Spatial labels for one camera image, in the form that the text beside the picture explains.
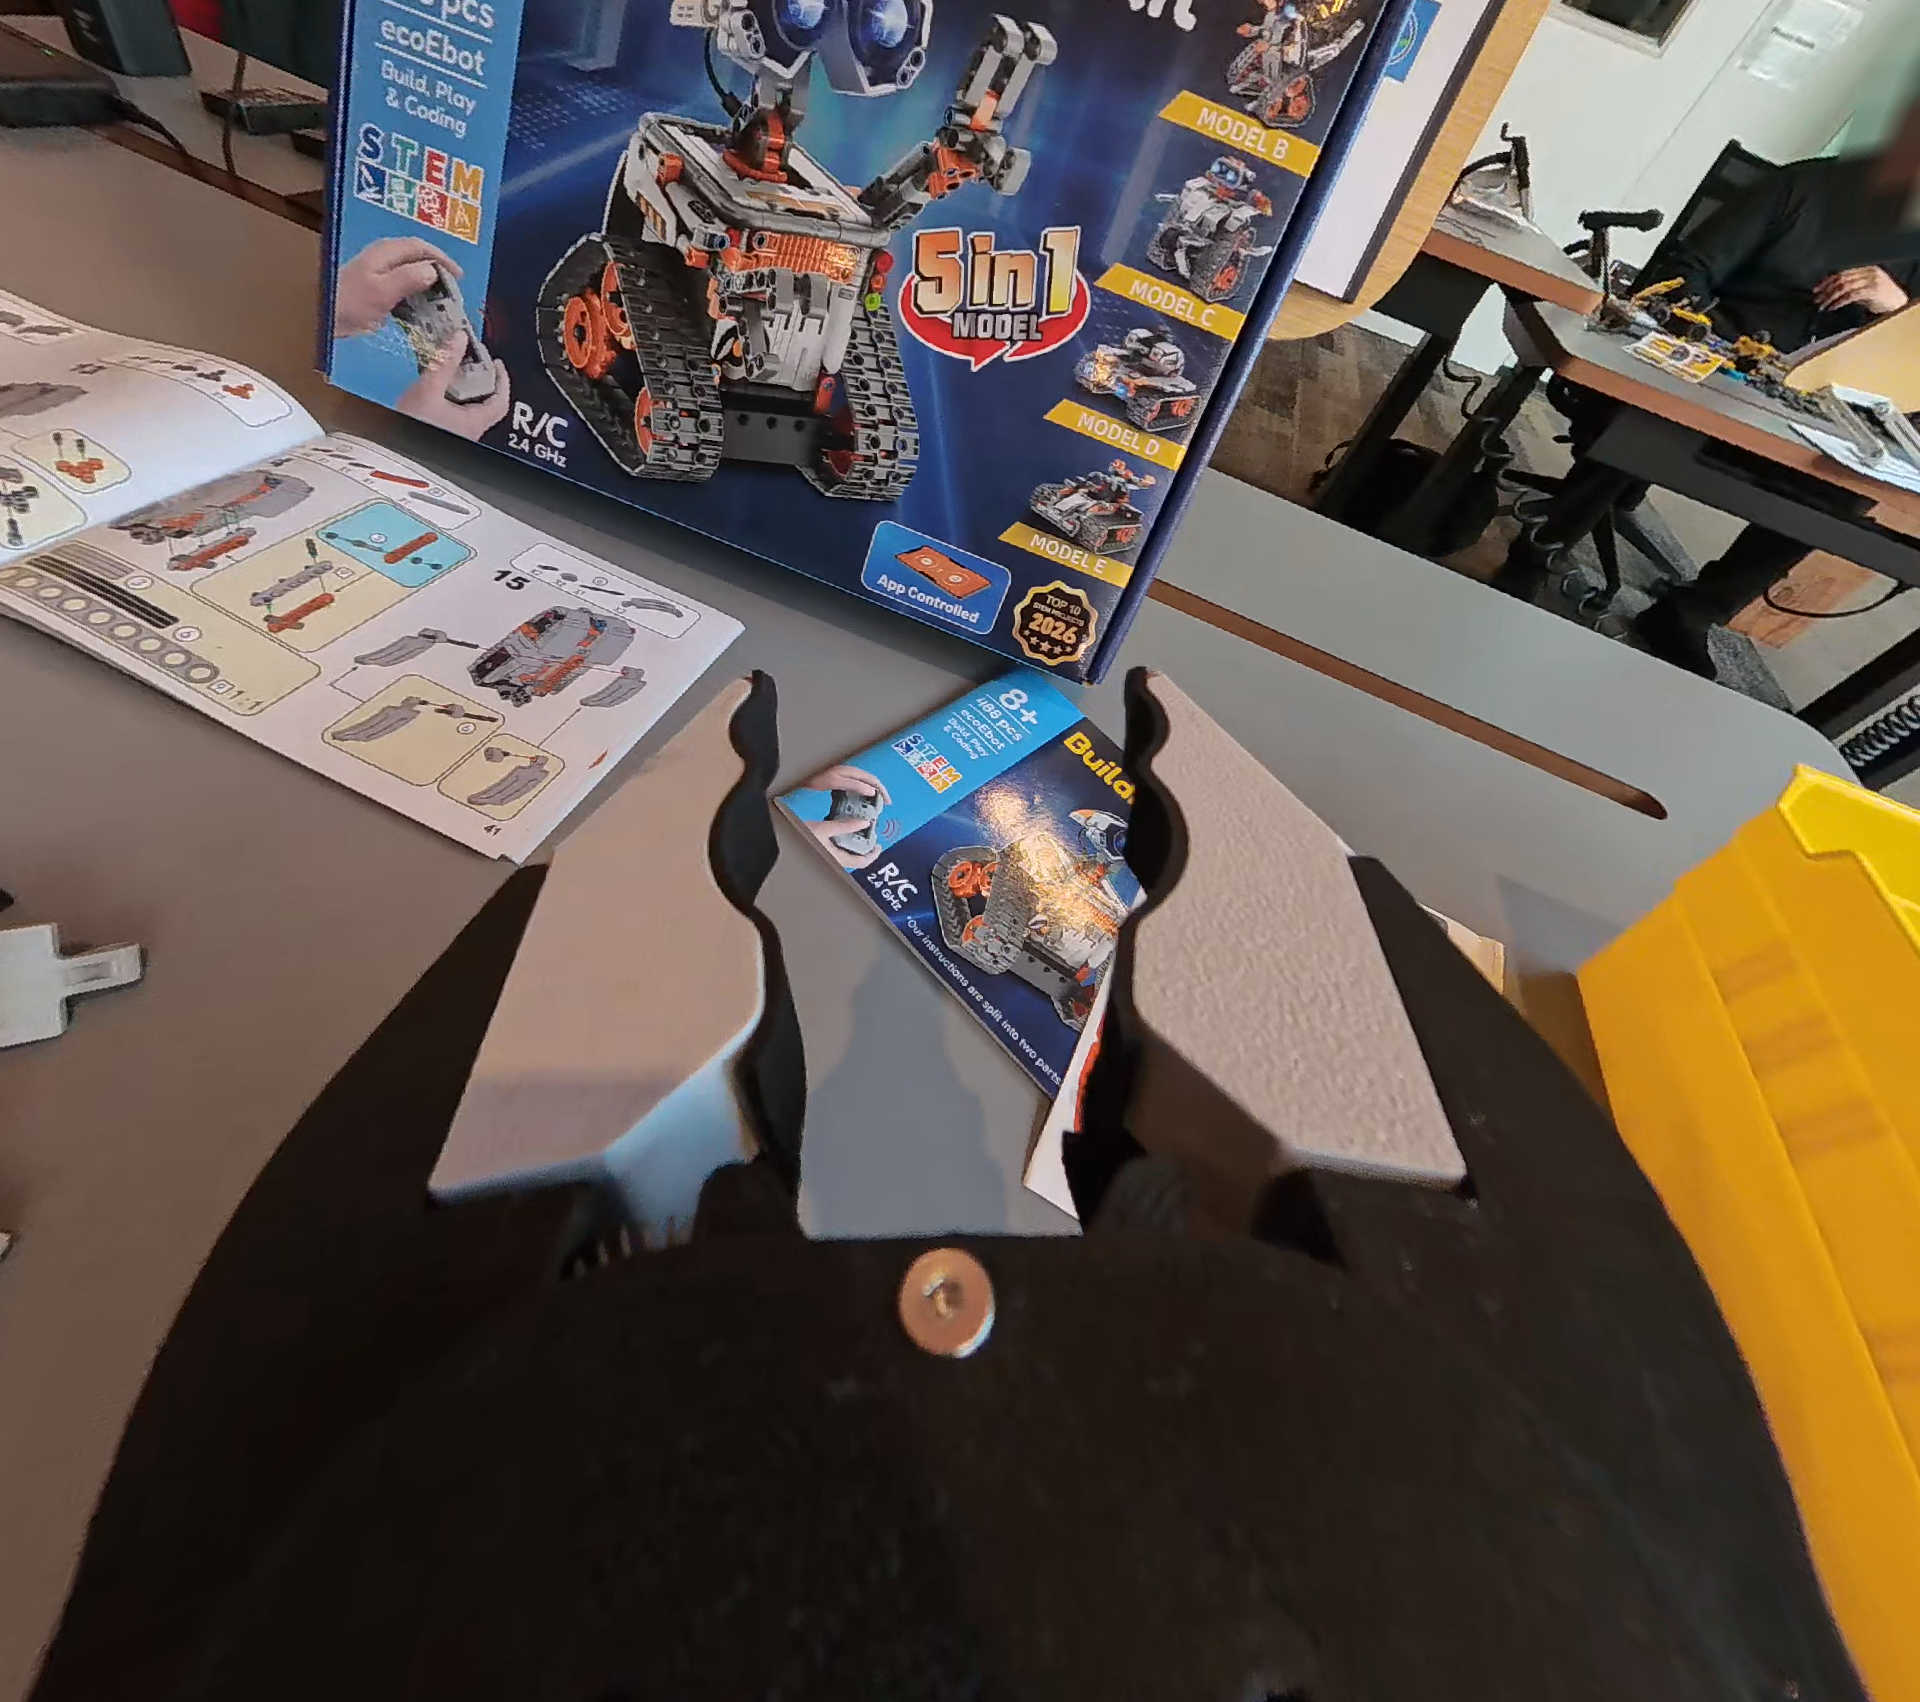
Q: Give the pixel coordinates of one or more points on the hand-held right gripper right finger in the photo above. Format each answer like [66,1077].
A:
[1291,983]

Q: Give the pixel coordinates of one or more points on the dark green bar device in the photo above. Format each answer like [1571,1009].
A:
[262,104]

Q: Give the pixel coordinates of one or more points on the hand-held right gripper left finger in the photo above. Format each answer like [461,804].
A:
[600,983]

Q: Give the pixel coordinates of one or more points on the blue closed booklet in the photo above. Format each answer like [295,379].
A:
[961,893]

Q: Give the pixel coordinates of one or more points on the open instruction booklet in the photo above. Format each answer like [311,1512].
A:
[451,743]

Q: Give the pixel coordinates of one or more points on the light grey curved panel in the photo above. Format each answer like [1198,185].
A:
[44,983]

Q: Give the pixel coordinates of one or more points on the cardboard stand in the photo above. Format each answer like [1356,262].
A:
[1335,318]

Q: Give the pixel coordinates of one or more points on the black flat device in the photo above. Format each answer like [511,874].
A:
[44,101]

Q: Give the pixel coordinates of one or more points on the blue robot kit box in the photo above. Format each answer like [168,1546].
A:
[674,233]

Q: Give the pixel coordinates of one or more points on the grey desk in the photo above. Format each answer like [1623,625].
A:
[224,983]

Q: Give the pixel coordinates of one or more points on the yellow plastic bin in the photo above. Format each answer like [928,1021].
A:
[1800,1133]

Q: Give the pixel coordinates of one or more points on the yellow brick model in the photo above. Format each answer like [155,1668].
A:
[1680,330]

